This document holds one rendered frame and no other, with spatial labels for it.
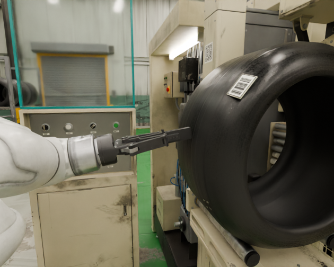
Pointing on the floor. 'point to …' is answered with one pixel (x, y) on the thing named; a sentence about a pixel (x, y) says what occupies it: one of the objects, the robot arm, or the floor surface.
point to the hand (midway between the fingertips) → (178, 134)
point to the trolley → (3, 91)
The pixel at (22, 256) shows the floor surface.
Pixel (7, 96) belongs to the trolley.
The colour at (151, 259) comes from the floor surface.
